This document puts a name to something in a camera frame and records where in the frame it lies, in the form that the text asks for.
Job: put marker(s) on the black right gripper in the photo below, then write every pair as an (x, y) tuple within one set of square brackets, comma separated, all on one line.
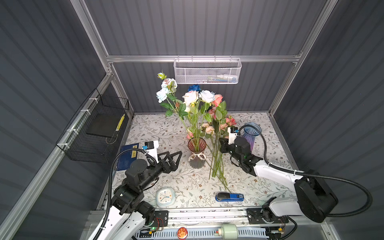
[(224, 145)]

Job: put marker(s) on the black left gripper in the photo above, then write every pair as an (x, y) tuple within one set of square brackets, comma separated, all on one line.
[(167, 169)]

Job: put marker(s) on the red glass vase with ribbon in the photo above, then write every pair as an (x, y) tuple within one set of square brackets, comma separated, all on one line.
[(197, 159)]

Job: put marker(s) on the artificial flower bunch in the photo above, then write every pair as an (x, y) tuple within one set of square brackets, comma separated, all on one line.
[(217, 163)]

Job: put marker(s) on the coral pink rose stem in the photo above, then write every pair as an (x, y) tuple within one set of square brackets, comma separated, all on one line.
[(217, 103)]

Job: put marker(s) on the white blue flower spray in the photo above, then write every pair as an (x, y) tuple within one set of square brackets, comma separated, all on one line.
[(167, 99)]

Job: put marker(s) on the blue rose stem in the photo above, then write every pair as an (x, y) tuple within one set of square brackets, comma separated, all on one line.
[(196, 88)]

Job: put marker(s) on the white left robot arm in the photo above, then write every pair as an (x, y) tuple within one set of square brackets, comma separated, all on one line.
[(127, 212)]

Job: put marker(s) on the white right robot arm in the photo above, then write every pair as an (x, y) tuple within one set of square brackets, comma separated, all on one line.
[(314, 198)]

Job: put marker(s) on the blue purple glass vase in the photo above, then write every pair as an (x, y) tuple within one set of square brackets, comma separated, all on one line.
[(250, 133)]

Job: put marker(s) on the pale green alarm clock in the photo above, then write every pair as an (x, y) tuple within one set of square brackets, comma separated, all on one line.
[(165, 197)]

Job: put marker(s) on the floral table cloth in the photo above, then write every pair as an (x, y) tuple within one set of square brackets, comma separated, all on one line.
[(193, 187)]

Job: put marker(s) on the blue book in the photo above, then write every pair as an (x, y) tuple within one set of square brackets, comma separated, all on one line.
[(127, 158)]

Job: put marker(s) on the blue black stapler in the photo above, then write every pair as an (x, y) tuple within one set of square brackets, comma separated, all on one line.
[(229, 197)]

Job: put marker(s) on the toothpaste tube in basket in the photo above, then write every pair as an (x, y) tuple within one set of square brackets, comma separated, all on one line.
[(228, 78)]

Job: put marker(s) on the red round sticker badge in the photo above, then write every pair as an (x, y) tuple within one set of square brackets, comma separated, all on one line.
[(182, 233)]

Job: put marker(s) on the pale green cylinder knob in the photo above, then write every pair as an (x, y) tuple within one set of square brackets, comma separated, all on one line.
[(228, 232)]

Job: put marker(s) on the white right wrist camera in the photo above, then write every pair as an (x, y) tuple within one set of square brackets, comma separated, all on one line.
[(233, 132)]

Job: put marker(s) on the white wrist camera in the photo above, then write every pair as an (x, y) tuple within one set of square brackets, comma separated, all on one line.
[(151, 148), (233, 132)]

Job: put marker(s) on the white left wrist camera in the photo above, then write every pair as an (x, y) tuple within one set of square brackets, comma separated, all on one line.
[(151, 148)]

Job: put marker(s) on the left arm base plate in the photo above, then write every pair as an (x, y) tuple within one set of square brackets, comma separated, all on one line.
[(160, 219)]

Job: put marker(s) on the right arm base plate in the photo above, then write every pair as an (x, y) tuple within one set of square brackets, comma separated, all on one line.
[(264, 216)]

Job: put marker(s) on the black wire wall basket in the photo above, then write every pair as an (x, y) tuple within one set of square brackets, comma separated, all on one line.
[(92, 137)]

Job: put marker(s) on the white mesh wall basket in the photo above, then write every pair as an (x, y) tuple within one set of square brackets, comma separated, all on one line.
[(203, 70)]

